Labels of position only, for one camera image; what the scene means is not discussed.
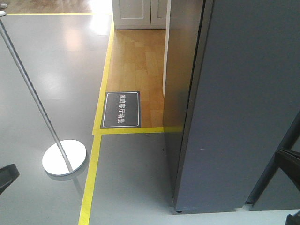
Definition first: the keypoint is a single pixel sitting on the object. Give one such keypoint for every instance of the white cabinet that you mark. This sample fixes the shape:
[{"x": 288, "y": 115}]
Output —
[{"x": 139, "y": 14}]

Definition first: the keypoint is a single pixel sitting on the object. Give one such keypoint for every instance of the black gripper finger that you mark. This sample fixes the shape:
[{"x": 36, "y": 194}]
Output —
[
  {"x": 289, "y": 162},
  {"x": 8, "y": 175}
]

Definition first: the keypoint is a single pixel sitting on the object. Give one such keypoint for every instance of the dark grey refrigerator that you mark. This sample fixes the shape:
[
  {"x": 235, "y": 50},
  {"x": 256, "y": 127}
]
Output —
[{"x": 232, "y": 91}]

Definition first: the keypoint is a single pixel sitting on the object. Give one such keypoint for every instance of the dark floor sign sticker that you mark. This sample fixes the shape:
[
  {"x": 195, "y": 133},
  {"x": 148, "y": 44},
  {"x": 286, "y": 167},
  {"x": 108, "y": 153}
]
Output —
[{"x": 122, "y": 110}]

